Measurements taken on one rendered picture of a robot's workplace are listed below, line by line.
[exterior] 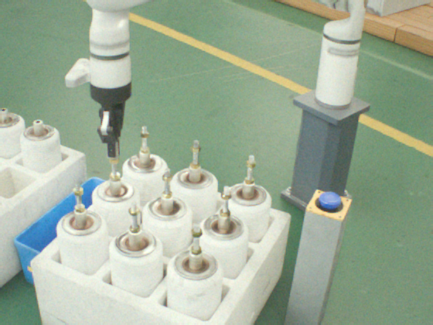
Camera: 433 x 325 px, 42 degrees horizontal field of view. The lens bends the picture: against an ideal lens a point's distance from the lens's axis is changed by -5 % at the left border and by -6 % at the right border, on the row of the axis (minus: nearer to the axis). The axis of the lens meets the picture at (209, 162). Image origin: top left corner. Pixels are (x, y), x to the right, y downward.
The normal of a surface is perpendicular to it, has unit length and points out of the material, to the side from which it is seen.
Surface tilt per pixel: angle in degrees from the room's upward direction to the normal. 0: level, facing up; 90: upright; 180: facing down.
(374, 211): 0
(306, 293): 90
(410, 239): 0
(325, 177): 90
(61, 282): 90
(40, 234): 88
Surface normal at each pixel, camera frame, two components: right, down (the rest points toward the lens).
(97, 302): -0.43, 0.46
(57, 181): 0.88, 0.29
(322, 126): -0.73, 0.33
